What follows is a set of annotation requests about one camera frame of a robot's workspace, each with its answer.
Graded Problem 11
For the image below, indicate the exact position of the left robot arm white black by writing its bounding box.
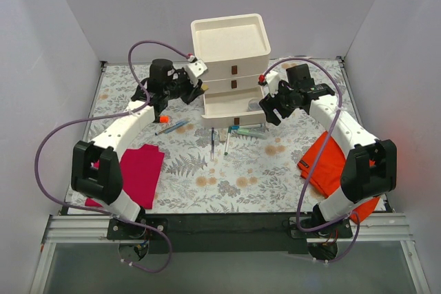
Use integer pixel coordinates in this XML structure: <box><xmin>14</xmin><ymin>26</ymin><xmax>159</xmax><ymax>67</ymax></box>
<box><xmin>71</xmin><ymin>56</ymin><xmax>208</xmax><ymax>239</ymax></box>

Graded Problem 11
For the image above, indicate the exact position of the mint green highlighter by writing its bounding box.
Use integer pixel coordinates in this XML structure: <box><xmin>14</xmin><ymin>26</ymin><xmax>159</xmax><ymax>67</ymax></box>
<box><xmin>237</xmin><ymin>128</ymin><xmax>267</xmax><ymax>139</ymax></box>

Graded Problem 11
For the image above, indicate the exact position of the blue capped white pen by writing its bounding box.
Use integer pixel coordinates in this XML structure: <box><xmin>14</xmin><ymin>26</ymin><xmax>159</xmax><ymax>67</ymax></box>
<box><xmin>168</xmin><ymin>119</ymin><xmax>190</xmax><ymax>132</ymax></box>

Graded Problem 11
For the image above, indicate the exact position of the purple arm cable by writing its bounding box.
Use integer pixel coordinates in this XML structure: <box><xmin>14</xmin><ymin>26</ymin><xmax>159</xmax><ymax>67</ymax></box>
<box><xmin>267</xmin><ymin>56</ymin><xmax>361</xmax><ymax>267</ymax></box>
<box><xmin>34</xmin><ymin>41</ymin><xmax>196</xmax><ymax>273</ymax></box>

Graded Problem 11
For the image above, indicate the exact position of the dark blue pen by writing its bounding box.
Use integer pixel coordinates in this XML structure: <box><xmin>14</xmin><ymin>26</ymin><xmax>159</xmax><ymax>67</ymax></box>
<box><xmin>210</xmin><ymin>127</ymin><xmax>215</xmax><ymax>162</ymax></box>

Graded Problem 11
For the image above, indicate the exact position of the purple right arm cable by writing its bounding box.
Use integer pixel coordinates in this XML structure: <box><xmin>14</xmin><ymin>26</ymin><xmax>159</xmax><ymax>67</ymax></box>
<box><xmin>267</xmin><ymin>56</ymin><xmax>361</xmax><ymax>267</ymax></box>

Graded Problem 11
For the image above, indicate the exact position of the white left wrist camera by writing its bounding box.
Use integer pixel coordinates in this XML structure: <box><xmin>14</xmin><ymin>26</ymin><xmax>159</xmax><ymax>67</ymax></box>
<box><xmin>185</xmin><ymin>54</ymin><xmax>208</xmax><ymax>81</ymax></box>

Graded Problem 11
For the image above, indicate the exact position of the aluminium front frame rail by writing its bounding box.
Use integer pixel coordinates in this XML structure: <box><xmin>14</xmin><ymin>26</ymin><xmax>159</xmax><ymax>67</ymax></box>
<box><xmin>30</xmin><ymin>213</ymin><xmax>430</xmax><ymax>293</ymax></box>

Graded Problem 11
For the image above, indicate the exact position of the floral patterned table mat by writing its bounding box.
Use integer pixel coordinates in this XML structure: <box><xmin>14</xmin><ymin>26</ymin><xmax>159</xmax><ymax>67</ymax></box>
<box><xmin>67</xmin><ymin>58</ymin><xmax>387</xmax><ymax>214</ymax></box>

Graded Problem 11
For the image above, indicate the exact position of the white bottom drawer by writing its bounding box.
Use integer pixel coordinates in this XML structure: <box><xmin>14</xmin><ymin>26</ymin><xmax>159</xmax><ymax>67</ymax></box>
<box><xmin>201</xmin><ymin>87</ymin><xmax>265</xmax><ymax>129</ymax></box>

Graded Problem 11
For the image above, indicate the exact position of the black orange highlighter marker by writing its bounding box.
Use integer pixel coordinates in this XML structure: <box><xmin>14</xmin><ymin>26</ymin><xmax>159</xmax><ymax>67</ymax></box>
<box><xmin>159</xmin><ymin>116</ymin><xmax>170</xmax><ymax>124</ymax></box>

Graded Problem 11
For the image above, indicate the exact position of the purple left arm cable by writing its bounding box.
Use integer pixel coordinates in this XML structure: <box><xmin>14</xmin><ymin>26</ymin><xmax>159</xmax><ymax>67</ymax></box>
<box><xmin>34</xmin><ymin>41</ymin><xmax>196</xmax><ymax>273</ymax></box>

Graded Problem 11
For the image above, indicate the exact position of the white green tipped pen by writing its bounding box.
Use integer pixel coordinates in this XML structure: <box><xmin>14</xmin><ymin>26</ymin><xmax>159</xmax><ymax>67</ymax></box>
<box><xmin>224</xmin><ymin>127</ymin><xmax>232</xmax><ymax>156</ymax></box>

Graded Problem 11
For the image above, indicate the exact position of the small clear plastic cup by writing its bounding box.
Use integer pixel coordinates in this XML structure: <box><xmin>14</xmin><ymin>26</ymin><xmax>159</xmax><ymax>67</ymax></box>
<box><xmin>247</xmin><ymin>98</ymin><xmax>262</xmax><ymax>112</ymax></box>

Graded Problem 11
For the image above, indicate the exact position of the white teal capped marker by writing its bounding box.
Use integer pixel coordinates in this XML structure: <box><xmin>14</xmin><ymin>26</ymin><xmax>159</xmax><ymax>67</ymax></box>
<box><xmin>230</xmin><ymin>123</ymin><xmax>263</xmax><ymax>130</ymax></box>

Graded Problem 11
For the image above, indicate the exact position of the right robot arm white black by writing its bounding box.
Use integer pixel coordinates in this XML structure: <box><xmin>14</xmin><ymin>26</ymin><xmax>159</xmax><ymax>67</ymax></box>
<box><xmin>258</xmin><ymin>64</ymin><xmax>397</xmax><ymax>237</ymax></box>

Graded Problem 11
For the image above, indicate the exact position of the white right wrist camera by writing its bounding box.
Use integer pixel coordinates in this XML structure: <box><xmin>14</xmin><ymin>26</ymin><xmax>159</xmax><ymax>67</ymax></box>
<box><xmin>258</xmin><ymin>70</ymin><xmax>281</xmax><ymax>96</ymax></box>

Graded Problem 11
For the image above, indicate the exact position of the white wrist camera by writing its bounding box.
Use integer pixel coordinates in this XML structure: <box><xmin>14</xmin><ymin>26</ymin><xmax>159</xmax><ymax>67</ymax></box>
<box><xmin>185</xmin><ymin>54</ymin><xmax>208</xmax><ymax>81</ymax></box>
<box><xmin>258</xmin><ymin>70</ymin><xmax>281</xmax><ymax>96</ymax></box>

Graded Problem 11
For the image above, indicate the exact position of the white stacked drawer unit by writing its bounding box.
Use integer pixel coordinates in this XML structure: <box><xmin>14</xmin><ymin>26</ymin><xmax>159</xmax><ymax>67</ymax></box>
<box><xmin>190</xmin><ymin>13</ymin><xmax>272</xmax><ymax>94</ymax></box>

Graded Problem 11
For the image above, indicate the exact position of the orange crumpled cloth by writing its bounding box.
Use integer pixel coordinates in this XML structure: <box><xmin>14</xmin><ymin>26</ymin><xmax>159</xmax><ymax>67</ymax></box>
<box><xmin>298</xmin><ymin>132</ymin><xmax>380</xmax><ymax>227</ymax></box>

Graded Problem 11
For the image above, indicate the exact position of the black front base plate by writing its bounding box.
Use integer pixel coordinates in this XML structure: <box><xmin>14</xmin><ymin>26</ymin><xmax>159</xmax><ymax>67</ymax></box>
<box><xmin>106</xmin><ymin>211</ymin><xmax>353</xmax><ymax>255</ymax></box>

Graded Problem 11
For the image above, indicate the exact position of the magenta folded cloth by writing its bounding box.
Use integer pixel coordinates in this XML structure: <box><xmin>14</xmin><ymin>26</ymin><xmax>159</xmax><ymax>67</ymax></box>
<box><xmin>74</xmin><ymin>145</ymin><xmax>165</xmax><ymax>209</ymax></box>

